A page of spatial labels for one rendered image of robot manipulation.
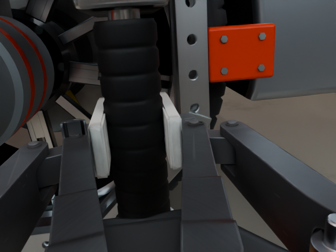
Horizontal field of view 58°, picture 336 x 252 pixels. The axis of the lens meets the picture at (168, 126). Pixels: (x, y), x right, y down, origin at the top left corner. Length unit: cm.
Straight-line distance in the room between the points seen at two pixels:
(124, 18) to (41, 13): 34
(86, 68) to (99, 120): 34
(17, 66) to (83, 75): 20
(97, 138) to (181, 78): 25
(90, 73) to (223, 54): 21
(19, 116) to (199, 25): 23
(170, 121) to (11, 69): 19
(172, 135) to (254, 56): 28
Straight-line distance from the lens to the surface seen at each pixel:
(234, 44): 41
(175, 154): 16
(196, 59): 40
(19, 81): 31
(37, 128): 54
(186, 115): 19
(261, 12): 59
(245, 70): 42
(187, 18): 39
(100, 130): 16
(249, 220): 154
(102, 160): 16
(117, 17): 17
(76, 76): 50
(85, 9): 17
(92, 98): 66
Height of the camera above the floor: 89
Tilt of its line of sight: 18 degrees down
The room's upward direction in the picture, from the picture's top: 4 degrees counter-clockwise
